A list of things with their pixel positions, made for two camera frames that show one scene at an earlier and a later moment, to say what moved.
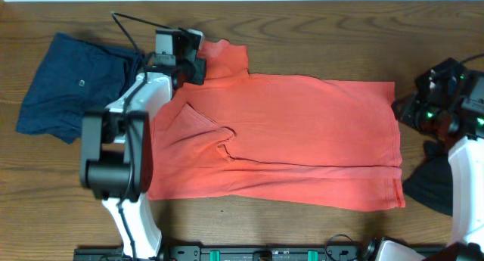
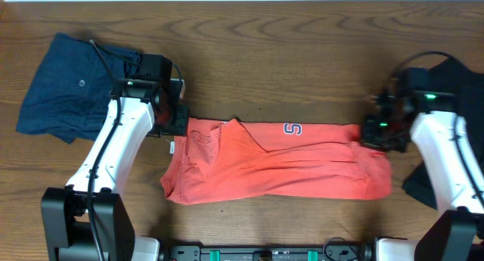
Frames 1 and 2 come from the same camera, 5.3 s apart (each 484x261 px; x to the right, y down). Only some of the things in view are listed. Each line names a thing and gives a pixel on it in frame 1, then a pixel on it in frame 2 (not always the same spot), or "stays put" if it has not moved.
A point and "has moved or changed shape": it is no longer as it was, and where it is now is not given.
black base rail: x=237 y=252 stays put
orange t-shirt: x=275 y=139 has moved or changed shape
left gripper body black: x=190 y=74 to x=173 y=121
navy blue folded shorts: x=77 y=76 stays put
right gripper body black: x=423 y=116 to x=386 y=135
